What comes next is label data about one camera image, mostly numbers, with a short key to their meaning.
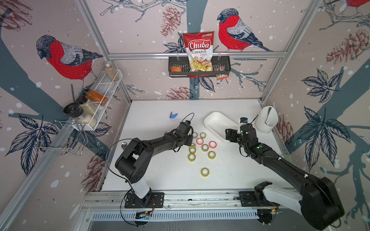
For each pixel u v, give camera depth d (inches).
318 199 15.9
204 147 36.5
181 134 28.5
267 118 38.3
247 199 28.7
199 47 32.0
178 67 37.0
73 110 22.8
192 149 36.1
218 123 40.8
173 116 43.2
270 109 37.2
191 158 35.1
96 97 28.2
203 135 38.8
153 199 28.7
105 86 33.8
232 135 30.0
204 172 32.7
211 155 35.5
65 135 23.2
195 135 39.3
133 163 18.1
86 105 25.7
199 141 37.8
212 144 37.4
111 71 33.5
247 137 25.1
